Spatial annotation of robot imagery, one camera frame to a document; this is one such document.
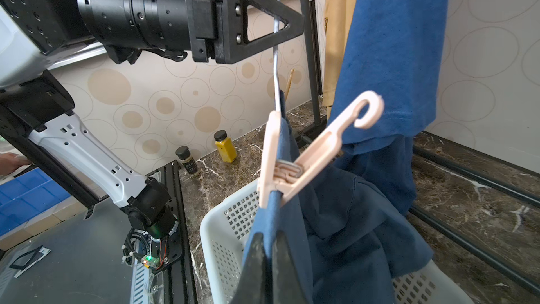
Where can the blue plastic crate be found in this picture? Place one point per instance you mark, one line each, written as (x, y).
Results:
(27, 196)

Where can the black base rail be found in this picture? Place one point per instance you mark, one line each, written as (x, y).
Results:
(157, 247)

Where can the person hand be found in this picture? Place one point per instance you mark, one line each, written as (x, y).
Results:
(10, 162)

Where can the yellow orange clothespin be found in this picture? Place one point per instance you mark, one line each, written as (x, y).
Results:
(289, 83)

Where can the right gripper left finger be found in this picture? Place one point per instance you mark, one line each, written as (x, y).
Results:
(253, 286)

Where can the yellow bottle black cap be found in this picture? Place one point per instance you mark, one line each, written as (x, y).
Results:
(225, 146)

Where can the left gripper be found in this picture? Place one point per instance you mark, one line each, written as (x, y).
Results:
(231, 31)

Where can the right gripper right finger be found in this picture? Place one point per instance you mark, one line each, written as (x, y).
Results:
(286, 285)

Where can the tan yellow t-shirt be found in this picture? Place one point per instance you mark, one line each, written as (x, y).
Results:
(337, 18)

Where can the dark bottle black cap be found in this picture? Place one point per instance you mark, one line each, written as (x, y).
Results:
(187, 161)

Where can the slate blue t-shirt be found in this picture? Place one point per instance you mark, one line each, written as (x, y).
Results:
(347, 241)

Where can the dark blue t-shirt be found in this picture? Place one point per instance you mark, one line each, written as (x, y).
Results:
(394, 48)

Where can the pink clothespin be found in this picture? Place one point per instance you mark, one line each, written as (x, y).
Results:
(290, 178)

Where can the white plastic basket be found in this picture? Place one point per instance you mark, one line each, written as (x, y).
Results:
(224, 232)

